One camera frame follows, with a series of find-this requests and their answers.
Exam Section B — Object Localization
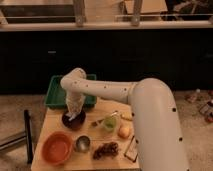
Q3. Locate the knife with green handle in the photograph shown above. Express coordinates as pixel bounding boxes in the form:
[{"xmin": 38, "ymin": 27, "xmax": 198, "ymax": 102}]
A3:
[{"xmin": 91, "ymin": 111, "xmax": 118, "ymax": 127}]

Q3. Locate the grey towel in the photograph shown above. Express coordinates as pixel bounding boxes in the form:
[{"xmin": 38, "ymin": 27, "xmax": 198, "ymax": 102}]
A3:
[{"xmin": 67, "ymin": 114, "xmax": 77, "ymax": 121}]

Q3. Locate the bunch of dark grapes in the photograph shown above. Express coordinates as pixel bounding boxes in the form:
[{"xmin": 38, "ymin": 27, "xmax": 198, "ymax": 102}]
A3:
[{"xmin": 93, "ymin": 142, "xmax": 118, "ymax": 160}]

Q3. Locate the apple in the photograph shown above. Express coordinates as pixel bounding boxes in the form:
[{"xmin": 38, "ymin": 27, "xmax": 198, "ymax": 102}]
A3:
[{"xmin": 118, "ymin": 125, "xmax": 131, "ymax": 139}]

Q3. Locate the green plastic tray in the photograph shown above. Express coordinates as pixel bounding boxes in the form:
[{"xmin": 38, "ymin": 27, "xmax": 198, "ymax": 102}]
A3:
[{"xmin": 45, "ymin": 74, "xmax": 97, "ymax": 109}]

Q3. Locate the small metal cup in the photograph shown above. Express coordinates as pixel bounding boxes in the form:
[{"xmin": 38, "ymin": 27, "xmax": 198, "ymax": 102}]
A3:
[{"xmin": 75, "ymin": 135, "xmax": 90, "ymax": 152}]

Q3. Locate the green plastic cup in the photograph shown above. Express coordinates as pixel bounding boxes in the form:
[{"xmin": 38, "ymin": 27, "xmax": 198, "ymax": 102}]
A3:
[{"xmin": 102, "ymin": 116, "xmax": 117, "ymax": 132}]

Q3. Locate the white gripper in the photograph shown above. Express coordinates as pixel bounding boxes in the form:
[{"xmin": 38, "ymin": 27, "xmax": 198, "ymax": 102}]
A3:
[{"xmin": 66, "ymin": 95, "xmax": 85, "ymax": 116}]

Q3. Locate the black metal stand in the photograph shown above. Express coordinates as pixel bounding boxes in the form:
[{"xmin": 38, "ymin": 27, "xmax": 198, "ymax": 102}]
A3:
[{"xmin": 0, "ymin": 110, "xmax": 34, "ymax": 164}]

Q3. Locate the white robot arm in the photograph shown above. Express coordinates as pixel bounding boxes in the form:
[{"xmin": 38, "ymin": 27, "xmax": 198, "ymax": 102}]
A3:
[{"xmin": 61, "ymin": 68, "xmax": 190, "ymax": 171}]

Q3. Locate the orange bowl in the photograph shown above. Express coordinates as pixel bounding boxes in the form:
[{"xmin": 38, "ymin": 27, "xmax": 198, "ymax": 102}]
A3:
[{"xmin": 41, "ymin": 131, "xmax": 73, "ymax": 166}]

